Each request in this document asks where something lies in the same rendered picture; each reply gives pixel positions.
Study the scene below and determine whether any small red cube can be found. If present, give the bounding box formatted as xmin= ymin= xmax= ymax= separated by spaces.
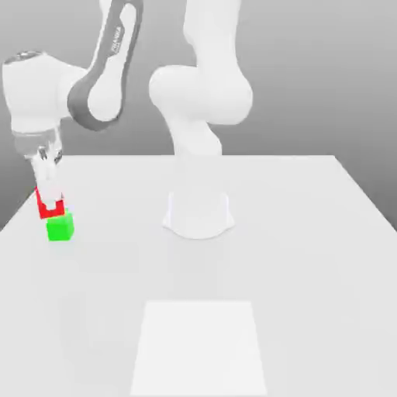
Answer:
xmin=34 ymin=185 xmax=66 ymax=220

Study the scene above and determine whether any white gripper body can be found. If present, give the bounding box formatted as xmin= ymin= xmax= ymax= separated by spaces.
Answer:
xmin=31 ymin=157 xmax=63 ymax=201

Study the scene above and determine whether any small green cube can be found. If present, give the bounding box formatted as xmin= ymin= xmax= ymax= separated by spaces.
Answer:
xmin=46 ymin=208 xmax=75 ymax=242

